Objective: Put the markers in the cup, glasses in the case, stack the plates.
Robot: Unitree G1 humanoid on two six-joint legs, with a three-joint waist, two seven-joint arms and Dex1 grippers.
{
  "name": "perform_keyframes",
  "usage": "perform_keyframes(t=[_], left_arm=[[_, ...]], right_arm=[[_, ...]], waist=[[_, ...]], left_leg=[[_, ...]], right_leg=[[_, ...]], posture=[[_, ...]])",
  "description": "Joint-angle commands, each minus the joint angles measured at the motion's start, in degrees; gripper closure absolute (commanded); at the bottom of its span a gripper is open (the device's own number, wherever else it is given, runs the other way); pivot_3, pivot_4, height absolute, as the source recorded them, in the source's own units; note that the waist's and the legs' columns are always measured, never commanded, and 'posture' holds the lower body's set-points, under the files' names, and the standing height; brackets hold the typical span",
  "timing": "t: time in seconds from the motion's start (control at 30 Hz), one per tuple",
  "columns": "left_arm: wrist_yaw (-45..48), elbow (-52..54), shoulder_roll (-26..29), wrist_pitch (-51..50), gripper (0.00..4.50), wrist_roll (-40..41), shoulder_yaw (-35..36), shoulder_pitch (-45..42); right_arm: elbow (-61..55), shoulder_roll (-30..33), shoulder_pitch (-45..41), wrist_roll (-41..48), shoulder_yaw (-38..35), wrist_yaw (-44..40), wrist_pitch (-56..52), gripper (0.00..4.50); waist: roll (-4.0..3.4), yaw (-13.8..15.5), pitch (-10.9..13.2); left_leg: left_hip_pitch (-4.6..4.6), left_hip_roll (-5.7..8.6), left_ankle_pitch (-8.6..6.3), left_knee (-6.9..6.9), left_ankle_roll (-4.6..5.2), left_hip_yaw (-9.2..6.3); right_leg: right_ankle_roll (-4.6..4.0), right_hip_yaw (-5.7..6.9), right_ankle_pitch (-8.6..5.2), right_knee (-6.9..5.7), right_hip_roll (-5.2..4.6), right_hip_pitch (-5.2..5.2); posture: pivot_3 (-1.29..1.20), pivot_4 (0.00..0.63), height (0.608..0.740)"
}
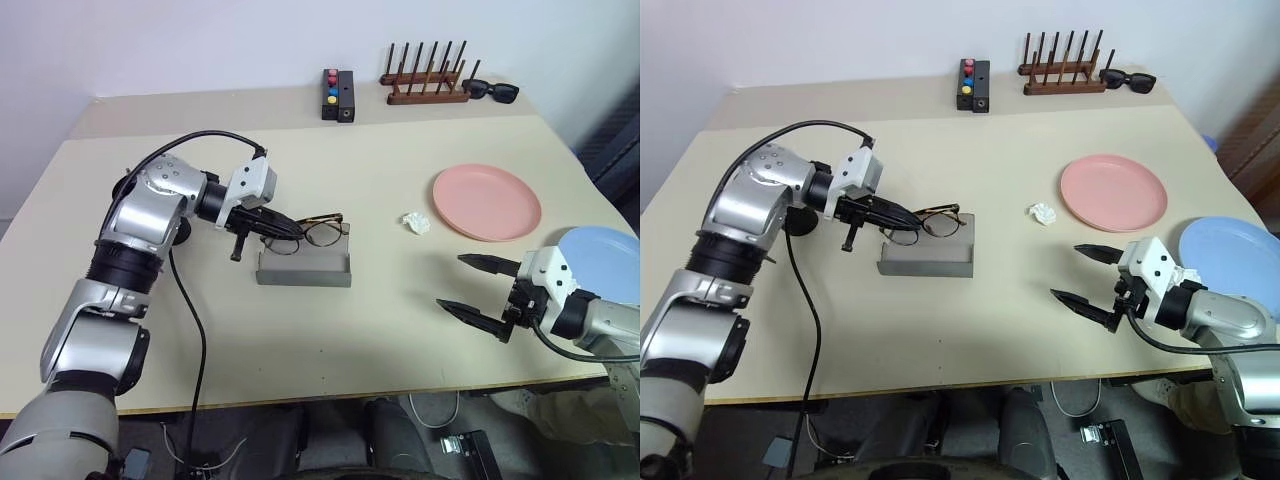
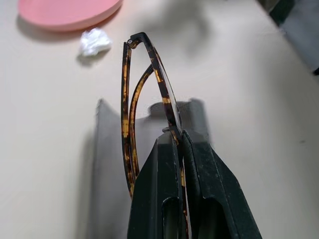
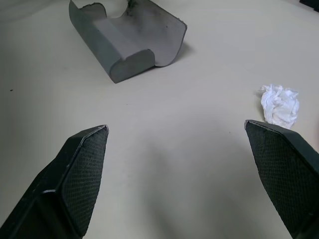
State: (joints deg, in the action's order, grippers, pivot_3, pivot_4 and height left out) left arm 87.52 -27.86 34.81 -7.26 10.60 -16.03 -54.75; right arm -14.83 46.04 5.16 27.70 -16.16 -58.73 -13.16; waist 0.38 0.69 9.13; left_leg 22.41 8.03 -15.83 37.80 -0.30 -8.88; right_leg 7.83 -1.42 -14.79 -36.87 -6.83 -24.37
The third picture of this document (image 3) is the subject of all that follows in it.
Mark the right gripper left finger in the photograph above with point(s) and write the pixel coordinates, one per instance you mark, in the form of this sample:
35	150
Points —
62	186

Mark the grey open glasses case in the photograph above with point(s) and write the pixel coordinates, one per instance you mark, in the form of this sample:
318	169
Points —
104	49

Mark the small crumpled white tissue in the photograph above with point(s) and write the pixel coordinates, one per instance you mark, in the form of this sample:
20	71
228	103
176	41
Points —
279	107

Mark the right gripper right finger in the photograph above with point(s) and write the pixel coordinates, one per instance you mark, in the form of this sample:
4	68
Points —
286	174

